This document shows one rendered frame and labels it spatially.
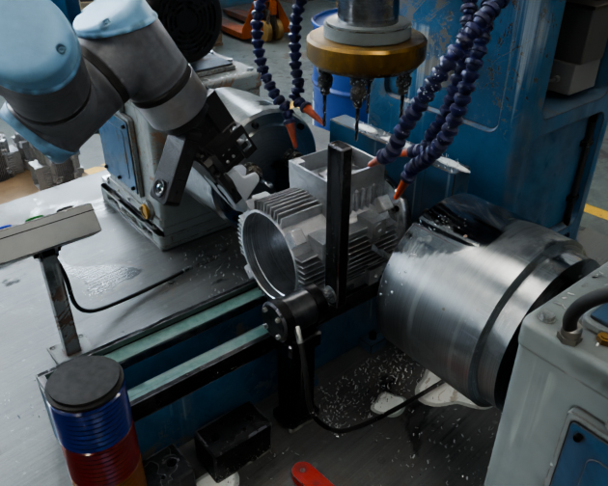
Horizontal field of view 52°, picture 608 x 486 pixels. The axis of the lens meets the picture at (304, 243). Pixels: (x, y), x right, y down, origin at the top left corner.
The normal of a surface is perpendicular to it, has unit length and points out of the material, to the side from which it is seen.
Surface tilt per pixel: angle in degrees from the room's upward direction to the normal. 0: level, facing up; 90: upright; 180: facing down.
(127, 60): 81
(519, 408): 90
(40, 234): 57
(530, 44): 90
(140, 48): 84
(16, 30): 51
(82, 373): 0
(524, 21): 90
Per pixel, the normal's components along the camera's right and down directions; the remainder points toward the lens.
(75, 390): 0.00, -0.84
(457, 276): -0.57, -0.33
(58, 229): 0.52, -0.11
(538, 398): -0.78, 0.33
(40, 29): 0.26, -0.14
